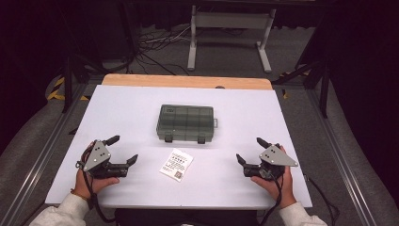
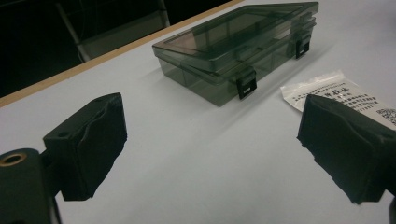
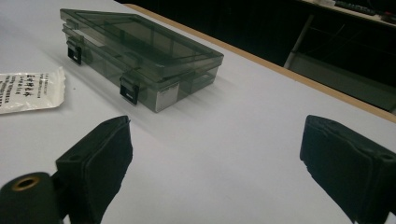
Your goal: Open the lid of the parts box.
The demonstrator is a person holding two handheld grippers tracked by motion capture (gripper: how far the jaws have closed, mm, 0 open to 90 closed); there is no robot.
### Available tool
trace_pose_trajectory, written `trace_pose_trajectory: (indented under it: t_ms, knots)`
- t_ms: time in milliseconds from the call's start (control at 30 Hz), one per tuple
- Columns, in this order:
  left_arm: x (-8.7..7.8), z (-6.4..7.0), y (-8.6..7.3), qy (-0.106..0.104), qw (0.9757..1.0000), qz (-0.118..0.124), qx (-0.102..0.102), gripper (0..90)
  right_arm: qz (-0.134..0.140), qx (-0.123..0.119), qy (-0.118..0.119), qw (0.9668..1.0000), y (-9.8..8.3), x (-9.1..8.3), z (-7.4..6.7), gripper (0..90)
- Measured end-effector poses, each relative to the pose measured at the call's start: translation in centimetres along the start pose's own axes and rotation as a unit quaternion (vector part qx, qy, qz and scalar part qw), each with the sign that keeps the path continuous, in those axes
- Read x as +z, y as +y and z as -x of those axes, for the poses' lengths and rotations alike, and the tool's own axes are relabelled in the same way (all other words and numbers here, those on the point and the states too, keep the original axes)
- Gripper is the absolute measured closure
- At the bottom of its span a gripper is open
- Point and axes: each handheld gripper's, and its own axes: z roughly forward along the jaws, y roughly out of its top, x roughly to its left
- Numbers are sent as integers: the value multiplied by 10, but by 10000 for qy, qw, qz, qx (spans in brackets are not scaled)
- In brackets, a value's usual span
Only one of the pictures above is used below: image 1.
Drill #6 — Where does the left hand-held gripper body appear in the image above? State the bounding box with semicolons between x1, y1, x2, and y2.
75;139;130;180

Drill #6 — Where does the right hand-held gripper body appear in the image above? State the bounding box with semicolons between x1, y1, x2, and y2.
243;143;299;182

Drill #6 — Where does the white printed packet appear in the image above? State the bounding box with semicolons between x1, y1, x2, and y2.
158;148;195;183

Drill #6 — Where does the grey translucent compartment box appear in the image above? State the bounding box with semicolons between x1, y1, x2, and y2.
155;104;219;145

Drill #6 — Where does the person's left hand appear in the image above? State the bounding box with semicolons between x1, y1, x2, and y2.
73;140;120;201

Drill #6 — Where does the person's right hand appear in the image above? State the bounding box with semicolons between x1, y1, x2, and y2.
250;144;297;210

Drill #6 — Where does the white table board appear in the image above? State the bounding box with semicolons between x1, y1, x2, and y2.
45;84;313;210

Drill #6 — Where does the black tripod stand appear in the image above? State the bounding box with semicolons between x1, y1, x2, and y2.
60;46;135;114

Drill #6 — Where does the yellow black floor tape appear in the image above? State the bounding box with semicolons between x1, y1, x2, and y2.
46;76;91;102

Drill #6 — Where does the black angled stand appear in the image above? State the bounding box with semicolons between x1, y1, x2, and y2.
271;59;331;119

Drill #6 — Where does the wooden table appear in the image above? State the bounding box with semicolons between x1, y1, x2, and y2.
102;73;273;91

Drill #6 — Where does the grey metal stand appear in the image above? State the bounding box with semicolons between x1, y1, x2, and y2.
186;4;277;73

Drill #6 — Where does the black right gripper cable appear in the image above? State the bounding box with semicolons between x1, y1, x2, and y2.
259;175;285;226

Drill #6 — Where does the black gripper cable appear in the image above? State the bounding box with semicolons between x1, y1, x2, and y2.
76;161;117;224
259;175;285;226

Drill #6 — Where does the brown wrist bracelet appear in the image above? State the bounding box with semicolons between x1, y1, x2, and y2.
70;187;89;202

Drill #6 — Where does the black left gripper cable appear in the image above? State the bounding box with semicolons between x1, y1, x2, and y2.
76;161;117;224

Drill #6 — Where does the aluminium floor rail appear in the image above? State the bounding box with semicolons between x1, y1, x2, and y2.
305;89;380;226
0;83;89;226

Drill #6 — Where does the black floor cable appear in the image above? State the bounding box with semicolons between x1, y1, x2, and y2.
302;173;342;226

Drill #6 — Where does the bundle of floor cables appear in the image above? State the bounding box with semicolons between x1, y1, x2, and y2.
135;24;193;76

